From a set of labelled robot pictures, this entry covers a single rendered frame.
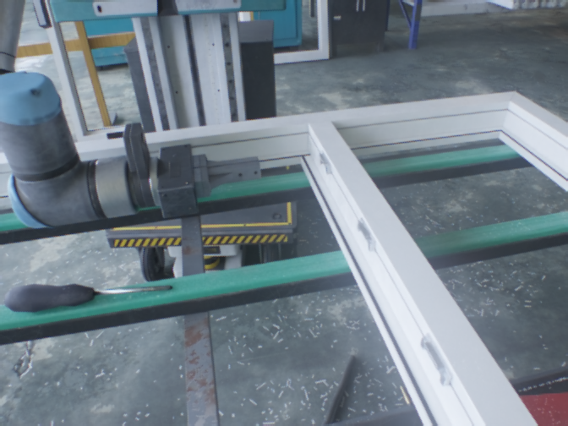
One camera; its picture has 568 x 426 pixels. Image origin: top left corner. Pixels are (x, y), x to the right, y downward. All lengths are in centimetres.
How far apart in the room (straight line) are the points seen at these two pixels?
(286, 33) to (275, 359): 347
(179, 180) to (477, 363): 44
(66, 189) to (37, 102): 13
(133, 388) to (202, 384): 105
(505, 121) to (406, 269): 56
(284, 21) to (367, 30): 79
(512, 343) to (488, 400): 132
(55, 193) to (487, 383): 57
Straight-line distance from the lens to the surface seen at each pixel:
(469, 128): 96
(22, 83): 65
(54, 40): 288
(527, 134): 95
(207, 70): 163
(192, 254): 69
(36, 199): 68
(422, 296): 48
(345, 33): 437
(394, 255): 52
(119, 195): 65
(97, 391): 162
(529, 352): 174
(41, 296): 61
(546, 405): 83
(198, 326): 59
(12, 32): 76
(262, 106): 178
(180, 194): 62
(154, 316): 61
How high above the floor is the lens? 128
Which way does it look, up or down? 37 degrees down
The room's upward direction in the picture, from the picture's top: 2 degrees counter-clockwise
